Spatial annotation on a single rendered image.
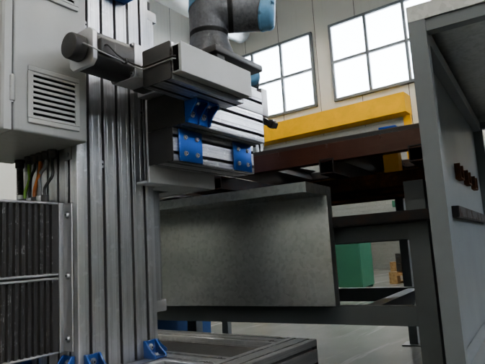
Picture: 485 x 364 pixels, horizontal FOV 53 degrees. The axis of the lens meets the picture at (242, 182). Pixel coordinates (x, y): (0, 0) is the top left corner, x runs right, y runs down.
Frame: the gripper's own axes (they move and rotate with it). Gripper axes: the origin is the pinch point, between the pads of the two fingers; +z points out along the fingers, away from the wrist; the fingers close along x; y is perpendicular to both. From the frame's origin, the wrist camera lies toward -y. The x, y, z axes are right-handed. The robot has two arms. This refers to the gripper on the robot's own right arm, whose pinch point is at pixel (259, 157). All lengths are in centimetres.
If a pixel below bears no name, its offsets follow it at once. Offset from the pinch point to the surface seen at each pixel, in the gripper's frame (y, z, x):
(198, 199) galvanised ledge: 4.1, 19.0, 36.4
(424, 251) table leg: -61, 41, 11
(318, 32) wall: 291, -459, -854
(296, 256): -23, 40, 20
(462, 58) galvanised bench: -78, -19, 5
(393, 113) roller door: 130, -220, -801
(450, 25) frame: -80, -12, 49
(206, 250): 13.7, 35.7, 20.4
